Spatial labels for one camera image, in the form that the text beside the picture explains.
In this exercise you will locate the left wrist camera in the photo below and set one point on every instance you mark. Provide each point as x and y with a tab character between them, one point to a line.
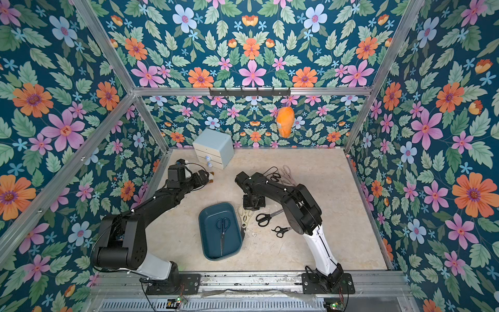
176	175

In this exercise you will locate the black scissors silver blades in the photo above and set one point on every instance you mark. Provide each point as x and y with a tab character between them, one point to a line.
263	219

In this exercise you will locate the light blue drawer cabinet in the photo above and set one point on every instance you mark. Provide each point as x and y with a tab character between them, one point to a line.
214	148

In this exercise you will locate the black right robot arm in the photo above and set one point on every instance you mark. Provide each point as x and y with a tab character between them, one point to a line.
304	216

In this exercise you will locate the cream kitchen shears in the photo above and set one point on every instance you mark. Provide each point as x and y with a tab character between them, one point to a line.
245	216

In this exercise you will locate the small black scissors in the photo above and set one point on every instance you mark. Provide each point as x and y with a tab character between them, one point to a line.
280	231

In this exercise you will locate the orange hanging plush toy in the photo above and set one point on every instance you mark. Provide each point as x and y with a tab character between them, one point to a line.
285	121

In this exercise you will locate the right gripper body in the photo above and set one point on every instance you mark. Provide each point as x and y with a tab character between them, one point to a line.
253	197

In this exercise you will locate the teal plastic storage box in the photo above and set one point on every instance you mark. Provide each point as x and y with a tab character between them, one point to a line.
210	235

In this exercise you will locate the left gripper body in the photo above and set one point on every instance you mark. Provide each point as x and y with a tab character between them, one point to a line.
195	182

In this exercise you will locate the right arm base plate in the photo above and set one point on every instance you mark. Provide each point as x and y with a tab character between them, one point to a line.
317	284

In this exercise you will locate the pink handled scissors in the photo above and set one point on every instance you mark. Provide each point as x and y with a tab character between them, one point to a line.
286	176

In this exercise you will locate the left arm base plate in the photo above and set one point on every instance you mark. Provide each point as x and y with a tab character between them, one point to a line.
176	284

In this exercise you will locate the blue black handled scissors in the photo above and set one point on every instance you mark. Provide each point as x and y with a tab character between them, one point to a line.
223	225

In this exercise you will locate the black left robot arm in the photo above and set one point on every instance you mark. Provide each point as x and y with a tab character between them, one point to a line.
122	242

